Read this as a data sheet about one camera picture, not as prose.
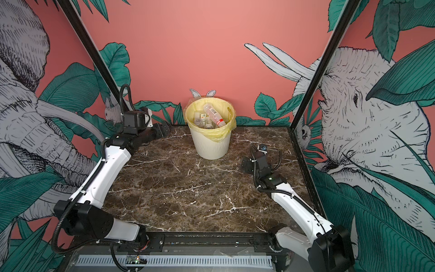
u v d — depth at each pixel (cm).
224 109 97
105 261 70
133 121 57
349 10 70
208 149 92
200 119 93
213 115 90
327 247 38
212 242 75
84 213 40
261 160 59
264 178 60
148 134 65
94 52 83
